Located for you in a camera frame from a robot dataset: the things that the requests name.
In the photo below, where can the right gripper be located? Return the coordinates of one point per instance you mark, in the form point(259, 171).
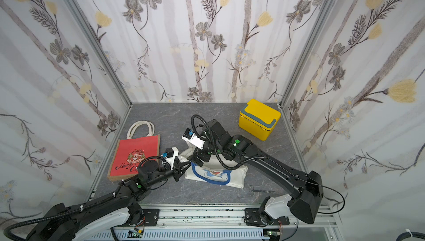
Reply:
point(202, 154)

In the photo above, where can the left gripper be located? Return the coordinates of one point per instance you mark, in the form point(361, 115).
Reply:
point(177, 171)

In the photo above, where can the white Doraemon canvas bag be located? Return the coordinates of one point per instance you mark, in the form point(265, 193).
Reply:
point(214, 173)

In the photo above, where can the red jute Christmas bag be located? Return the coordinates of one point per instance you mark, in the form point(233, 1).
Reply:
point(130, 152)

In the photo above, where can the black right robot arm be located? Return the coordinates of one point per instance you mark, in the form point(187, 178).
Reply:
point(304, 191)

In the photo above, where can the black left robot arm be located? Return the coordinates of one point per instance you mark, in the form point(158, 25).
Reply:
point(119, 207)

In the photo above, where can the black scissors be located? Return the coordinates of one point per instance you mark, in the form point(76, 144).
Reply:
point(253, 190)

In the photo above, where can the yellow cooler box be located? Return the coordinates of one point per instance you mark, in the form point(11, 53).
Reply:
point(258, 119)

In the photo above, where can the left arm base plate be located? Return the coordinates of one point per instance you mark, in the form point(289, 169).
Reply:
point(150, 218)

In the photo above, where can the aluminium mounting rail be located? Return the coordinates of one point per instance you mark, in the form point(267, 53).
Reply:
point(214, 222)

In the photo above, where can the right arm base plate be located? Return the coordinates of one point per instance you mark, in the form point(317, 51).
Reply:
point(255, 217)

